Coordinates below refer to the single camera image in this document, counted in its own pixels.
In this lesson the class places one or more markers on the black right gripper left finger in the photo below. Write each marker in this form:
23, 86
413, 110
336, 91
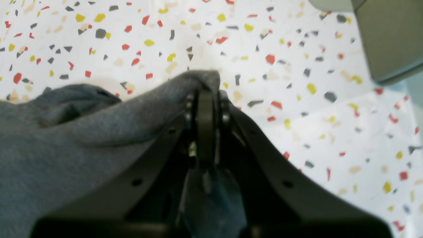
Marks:
144, 200

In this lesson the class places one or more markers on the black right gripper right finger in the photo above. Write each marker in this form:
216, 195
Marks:
279, 201

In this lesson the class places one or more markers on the grey t-shirt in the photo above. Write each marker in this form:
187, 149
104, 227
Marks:
72, 140

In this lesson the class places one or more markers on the terrazzo patterned tablecloth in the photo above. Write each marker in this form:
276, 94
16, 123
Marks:
299, 72

